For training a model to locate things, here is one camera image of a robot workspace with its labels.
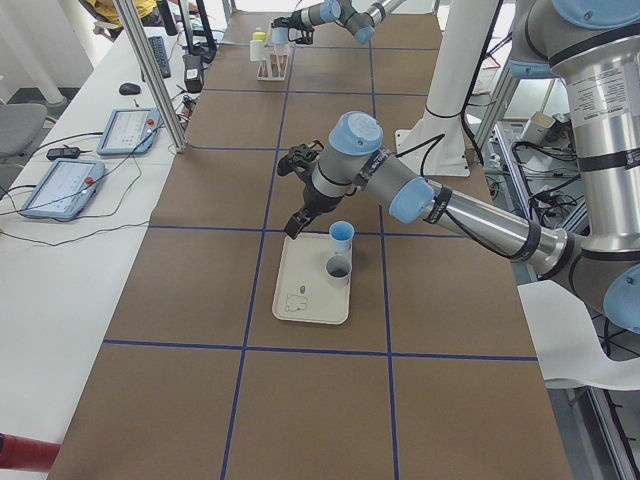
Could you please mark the lower teach pendant tablet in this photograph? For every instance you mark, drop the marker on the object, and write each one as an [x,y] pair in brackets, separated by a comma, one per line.
[65,190]

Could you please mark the white wire cup rack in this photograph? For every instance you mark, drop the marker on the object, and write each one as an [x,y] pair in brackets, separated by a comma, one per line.
[275,65]

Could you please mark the red thermos bottle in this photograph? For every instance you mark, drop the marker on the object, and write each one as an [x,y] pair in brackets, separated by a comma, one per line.
[26,454]

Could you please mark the black computer mouse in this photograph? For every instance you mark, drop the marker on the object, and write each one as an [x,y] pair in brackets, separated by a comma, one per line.
[129,89]

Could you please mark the light blue cup back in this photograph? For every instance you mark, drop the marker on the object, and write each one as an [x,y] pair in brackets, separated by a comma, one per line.
[341,235]

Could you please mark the cream white plastic cup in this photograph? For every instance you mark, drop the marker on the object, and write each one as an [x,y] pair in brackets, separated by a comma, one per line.
[257,51]

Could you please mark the light blue cup front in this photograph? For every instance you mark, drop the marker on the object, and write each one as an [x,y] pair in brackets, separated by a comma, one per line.
[279,35]

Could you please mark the black power adapter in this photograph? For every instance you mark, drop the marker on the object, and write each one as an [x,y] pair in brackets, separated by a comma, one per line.
[63,153]

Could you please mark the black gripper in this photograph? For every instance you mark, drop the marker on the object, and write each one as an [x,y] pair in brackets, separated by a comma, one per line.
[319,201]
[296,20]

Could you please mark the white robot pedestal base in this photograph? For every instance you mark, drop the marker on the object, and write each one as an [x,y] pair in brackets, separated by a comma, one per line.
[435,146]

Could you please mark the aluminium frame post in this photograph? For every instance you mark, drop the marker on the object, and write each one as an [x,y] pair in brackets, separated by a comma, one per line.
[132,24]

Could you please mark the grey plastic cup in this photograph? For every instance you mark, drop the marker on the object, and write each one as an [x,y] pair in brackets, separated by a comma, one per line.
[338,269]

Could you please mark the cream serving tray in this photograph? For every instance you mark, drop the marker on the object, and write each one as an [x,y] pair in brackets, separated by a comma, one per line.
[303,292]

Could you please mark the upper teach pendant tablet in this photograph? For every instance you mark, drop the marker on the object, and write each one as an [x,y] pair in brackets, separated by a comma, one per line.
[129,131]

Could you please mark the teach pendant tablet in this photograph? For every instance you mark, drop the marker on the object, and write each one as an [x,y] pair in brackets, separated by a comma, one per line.
[129,131]
[65,190]

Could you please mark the black keyboard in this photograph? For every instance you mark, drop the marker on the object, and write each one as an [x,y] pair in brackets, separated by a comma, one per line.
[158,49]

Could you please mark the light blue cup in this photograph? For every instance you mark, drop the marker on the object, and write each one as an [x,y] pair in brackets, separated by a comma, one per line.
[341,235]
[279,35]

